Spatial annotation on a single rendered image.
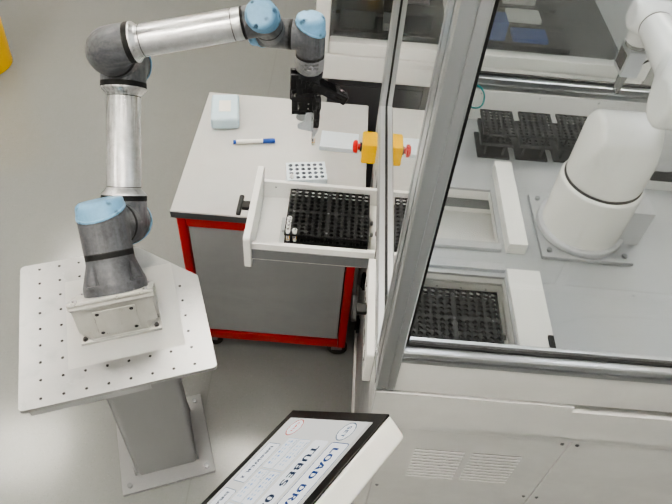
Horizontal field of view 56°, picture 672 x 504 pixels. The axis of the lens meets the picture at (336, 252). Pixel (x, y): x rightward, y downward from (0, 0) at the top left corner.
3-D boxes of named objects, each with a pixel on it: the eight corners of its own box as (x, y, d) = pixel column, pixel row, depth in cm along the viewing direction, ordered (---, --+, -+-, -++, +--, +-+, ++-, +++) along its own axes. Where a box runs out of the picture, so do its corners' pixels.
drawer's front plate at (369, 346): (361, 382, 145) (366, 356, 137) (364, 284, 165) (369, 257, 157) (369, 382, 145) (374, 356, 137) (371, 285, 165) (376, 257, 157)
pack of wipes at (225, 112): (239, 129, 215) (239, 118, 211) (211, 129, 214) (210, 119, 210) (239, 103, 225) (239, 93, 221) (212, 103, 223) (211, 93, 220)
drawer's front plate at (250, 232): (244, 267, 166) (242, 239, 158) (259, 193, 186) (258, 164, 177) (251, 268, 166) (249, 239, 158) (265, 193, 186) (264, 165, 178)
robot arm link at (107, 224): (74, 258, 148) (62, 201, 147) (97, 252, 162) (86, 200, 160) (123, 250, 148) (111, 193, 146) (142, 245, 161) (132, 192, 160)
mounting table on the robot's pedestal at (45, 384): (33, 435, 150) (17, 412, 141) (32, 293, 178) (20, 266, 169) (221, 390, 161) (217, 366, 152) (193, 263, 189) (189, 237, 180)
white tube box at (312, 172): (287, 189, 196) (287, 180, 193) (285, 171, 202) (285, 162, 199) (326, 188, 198) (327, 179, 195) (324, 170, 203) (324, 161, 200)
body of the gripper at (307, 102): (289, 100, 178) (289, 62, 169) (319, 100, 179) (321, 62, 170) (291, 116, 173) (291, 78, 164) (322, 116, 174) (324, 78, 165)
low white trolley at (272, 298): (195, 351, 243) (169, 210, 187) (223, 235, 285) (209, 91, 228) (345, 363, 244) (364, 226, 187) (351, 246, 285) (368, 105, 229)
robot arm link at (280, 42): (246, 6, 153) (291, 10, 152) (254, 18, 164) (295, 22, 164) (243, 39, 153) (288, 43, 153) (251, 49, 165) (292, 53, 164)
